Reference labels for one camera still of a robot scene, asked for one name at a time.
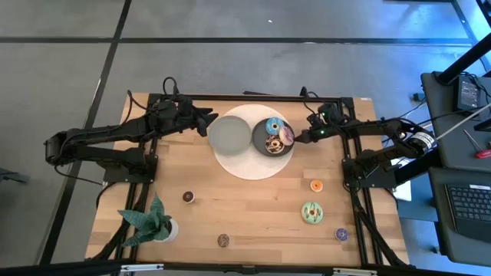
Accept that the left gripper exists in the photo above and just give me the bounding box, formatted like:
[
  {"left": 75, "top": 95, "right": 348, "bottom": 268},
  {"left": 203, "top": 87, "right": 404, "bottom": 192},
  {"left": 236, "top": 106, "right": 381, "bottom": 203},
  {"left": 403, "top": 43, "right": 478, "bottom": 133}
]
[{"left": 168, "top": 108, "right": 219, "bottom": 137}]

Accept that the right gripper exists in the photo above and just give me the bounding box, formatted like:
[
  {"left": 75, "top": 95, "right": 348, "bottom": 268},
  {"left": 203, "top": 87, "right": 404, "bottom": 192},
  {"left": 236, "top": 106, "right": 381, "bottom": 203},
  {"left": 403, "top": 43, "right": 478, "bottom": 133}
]
[{"left": 294, "top": 114, "right": 341, "bottom": 145}]

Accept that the large pink frosted donut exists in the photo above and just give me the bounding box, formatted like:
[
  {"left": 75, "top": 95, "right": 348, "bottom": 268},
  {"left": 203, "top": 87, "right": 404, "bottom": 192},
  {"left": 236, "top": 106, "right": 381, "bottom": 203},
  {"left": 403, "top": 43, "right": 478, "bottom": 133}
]
[{"left": 278, "top": 126, "right": 295, "bottom": 147}]

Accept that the large chocolate drizzle donut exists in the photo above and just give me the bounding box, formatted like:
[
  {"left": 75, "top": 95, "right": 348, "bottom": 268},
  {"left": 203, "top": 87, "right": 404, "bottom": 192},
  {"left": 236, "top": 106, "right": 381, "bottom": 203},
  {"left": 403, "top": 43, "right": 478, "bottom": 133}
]
[{"left": 265, "top": 135, "right": 285, "bottom": 155}]

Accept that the large green frosted donut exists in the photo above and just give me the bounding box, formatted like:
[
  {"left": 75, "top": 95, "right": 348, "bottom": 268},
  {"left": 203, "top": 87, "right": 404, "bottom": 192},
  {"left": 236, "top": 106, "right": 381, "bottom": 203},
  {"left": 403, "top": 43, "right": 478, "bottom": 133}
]
[{"left": 300, "top": 201, "right": 325, "bottom": 225}]

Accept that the light grey plate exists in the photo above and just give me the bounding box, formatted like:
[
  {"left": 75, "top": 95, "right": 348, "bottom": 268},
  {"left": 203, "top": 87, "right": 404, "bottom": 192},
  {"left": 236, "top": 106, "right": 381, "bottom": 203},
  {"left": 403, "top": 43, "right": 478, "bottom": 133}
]
[{"left": 208, "top": 115, "right": 253, "bottom": 156}]

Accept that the large blue frosted donut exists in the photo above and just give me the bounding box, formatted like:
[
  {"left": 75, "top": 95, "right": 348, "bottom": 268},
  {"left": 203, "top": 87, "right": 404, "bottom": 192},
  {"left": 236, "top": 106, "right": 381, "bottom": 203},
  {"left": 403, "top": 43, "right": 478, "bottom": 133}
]
[{"left": 265, "top": 117, "right": 285, "bottom": 136}]

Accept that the dark grey plate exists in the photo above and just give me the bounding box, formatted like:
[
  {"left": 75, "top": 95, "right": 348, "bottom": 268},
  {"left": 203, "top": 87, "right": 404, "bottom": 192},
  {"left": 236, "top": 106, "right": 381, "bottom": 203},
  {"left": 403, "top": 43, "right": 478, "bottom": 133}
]
[{"left": 251, "top": 117, "right": 296, "bottom": 158}]

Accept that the white round placemat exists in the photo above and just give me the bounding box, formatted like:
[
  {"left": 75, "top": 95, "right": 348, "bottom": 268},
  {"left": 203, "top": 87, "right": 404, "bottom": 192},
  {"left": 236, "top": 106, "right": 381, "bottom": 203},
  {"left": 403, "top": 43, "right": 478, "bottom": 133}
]
[{"left": 213, "top": 103, "right": 295, "bottom": 181}]

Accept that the white paper sheet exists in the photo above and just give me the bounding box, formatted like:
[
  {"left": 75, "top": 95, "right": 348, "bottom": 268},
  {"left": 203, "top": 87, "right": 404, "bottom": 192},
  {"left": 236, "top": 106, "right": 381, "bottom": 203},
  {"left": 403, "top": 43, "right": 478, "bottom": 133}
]
[{"left": 390, "top": 156, "right": 412, "bottom": 202}]

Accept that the white plant pot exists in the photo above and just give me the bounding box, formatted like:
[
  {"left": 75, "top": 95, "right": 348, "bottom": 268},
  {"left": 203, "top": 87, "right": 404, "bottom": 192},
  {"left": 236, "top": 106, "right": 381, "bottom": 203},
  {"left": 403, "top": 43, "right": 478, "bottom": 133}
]
[{"left": 155, "top": 217, "right": 180, "bottom": 243}]

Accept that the green artificial plant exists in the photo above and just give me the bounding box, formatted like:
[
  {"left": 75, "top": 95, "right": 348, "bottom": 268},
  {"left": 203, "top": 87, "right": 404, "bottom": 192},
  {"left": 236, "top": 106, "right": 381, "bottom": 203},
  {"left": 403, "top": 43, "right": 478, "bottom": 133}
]
[{"left": 117, "top": 192, "right": 173, "bottom": 248}]

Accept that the grey desk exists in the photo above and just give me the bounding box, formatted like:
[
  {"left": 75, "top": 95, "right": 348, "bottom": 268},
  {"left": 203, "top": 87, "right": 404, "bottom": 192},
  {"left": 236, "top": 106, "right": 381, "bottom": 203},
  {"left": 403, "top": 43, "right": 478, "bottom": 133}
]
[
  {"left": 420, "top": 71, "right": 491, "bottom": 169},
  {"left": 428, "top": 166, "right": 491, "bottom": 268}
]

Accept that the white rod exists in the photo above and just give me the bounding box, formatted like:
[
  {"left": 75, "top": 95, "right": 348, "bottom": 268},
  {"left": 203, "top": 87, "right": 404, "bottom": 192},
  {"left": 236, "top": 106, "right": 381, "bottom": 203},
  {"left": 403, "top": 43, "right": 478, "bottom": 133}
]
[{"left": 436, "top": 102, "right": 491, "bottom": 141}]

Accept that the black pole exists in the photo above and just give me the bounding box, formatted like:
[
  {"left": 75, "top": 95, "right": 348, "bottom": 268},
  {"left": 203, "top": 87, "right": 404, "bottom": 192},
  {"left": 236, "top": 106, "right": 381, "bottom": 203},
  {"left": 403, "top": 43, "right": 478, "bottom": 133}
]
[{"left": 437, "top": 33, "right": 491, "bottom": 86}]

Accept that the black keyboard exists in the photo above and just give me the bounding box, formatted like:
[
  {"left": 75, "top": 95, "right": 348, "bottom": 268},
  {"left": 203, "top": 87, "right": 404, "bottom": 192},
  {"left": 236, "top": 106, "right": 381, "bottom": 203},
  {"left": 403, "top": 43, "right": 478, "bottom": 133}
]
[{"left": 444, "top": 183, "right": 491, "bottom": 242}]

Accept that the black chair base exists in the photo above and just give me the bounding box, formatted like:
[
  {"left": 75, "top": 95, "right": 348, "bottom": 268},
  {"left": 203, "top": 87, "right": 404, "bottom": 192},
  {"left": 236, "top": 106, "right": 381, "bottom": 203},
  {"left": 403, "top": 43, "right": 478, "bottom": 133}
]
[{"left": 0, "top": 167, "right": 31, "bottom": 186}]

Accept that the black horizontal crossbar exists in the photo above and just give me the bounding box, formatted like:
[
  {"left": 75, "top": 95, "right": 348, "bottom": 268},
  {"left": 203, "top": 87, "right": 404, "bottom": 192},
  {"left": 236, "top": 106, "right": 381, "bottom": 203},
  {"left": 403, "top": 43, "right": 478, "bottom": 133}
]
[{"left": 0, "top": 259, "right": 491, "bottom": 276}]

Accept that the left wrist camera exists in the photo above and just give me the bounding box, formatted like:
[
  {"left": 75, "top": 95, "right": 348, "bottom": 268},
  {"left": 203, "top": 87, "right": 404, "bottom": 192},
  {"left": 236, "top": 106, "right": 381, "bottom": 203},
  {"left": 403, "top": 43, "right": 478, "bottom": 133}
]
[{"left": 178, "top": 95, "right": 194, "bottom": 115}]

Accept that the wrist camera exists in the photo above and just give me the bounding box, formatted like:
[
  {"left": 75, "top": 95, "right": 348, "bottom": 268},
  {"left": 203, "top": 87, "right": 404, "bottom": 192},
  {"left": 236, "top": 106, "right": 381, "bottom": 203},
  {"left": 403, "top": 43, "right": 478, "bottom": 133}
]
[
  {"left": 178, "top": 95, "right": 194, "bottom": 115},
  {"left": 318, "top": 102, "right": 339, "bottom": 120}
]

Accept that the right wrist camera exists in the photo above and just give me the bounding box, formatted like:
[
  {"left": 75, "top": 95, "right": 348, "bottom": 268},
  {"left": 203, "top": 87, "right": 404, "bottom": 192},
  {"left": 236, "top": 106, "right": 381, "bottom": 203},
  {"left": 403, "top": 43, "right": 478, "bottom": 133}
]
[{"left": 318, "top": 102, "right": 339, "bottom": 120}]

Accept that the red-handled screwdriver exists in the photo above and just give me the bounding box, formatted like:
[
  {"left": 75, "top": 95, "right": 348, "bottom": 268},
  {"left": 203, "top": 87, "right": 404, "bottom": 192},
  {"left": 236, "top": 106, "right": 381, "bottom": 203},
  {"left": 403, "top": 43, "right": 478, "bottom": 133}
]
[{"left": 462, "top": 128, "right": 491, "bottom": 160}]

